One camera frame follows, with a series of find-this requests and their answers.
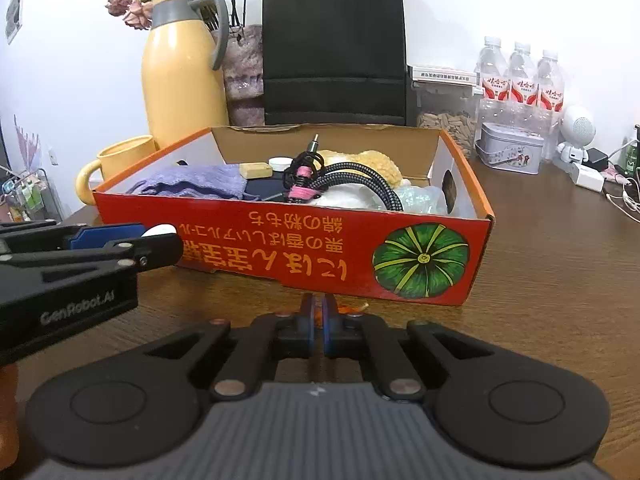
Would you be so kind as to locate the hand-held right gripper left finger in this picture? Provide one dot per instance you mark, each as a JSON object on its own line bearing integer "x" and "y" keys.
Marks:
{"x": 312, "y": 330}

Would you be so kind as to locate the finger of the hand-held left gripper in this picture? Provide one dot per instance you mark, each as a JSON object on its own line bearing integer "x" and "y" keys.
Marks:
{"x": 105, "y": 235}
{"x": 160, "y": 250}

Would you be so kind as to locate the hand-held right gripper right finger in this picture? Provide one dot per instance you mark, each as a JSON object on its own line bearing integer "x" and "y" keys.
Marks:
{"x": 326, "y": 330}

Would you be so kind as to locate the white jar lid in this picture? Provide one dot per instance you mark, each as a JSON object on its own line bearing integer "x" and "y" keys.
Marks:
{"x": 160, "y": 231}

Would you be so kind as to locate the red cardboard box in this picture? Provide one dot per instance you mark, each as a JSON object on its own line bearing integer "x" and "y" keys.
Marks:
{"x": 300, "y": 255}

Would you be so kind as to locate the purple knitted cloth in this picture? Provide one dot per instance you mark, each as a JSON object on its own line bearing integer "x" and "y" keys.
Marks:
{"x": 200, "y": 180}

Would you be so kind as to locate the dark blue glasses case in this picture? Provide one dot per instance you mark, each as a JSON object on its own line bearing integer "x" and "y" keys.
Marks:
{"x": 260, "y": 191}

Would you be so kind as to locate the yellow white plush toy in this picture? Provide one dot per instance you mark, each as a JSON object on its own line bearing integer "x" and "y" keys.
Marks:
{"x": 370, "y": 162}

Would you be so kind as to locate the person's left forearm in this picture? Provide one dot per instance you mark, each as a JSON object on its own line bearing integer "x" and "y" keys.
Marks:
{"x": 7, "y": 410}

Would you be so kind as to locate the yellow mug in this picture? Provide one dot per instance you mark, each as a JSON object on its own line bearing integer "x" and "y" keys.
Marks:
{"x": 125, "y": 157}

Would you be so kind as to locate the pink paper decoration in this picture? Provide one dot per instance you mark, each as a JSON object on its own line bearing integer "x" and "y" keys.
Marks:
{"x": 30, "y": 145}

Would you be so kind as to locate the clear plastic wrap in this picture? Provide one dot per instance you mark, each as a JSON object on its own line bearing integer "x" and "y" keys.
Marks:
{"x": 425, "y": 200}

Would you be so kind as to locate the yellow thermos jug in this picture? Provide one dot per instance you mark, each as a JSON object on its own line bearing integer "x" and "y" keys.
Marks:
{"x": 180, "y": 85}

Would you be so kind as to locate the mottled pink vase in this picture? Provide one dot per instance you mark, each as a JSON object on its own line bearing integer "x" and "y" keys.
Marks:
{"x": 245, "y": 75}

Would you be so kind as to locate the clear container of seeds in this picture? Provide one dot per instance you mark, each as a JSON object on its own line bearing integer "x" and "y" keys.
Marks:
{"x": 445, "y": 122}

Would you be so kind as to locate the grey tin box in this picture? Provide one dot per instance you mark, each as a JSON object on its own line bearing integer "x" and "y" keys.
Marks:
{"x": 510, "y": 152}

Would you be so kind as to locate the black paper bag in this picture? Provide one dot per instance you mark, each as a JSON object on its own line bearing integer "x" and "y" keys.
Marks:
{"x": 330, "y": 45}

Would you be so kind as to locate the white flat box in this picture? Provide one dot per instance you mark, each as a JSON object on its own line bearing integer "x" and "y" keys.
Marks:
{"x": 440, "y": 74}

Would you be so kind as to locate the clear water bottle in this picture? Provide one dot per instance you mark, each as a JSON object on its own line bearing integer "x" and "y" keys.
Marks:
{"x": 550, "y": 95}
{"x": 492, "y": 85}
{"x": 522, "y": 90}

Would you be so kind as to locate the white charger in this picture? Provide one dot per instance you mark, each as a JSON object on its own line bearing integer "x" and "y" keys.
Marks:
{"x": 587, "y": 177}

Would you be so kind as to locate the black power adapter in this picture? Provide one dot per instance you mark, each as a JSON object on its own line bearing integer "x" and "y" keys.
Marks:
{"x": 597, "y": 158}

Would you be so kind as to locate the white robot figurine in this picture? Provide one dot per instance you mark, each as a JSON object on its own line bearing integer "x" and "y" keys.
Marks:
{"x": 577, "y": 125}

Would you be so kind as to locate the dark green bottle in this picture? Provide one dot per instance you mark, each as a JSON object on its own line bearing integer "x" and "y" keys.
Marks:
{"x": 634, "y": 157}

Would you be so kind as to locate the white wall socket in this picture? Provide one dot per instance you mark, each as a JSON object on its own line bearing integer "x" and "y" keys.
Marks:
{"x": 53, "y": 155}

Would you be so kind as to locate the wall poster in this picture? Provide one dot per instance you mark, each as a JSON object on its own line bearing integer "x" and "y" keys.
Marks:
{"x": 15, "y": 12}

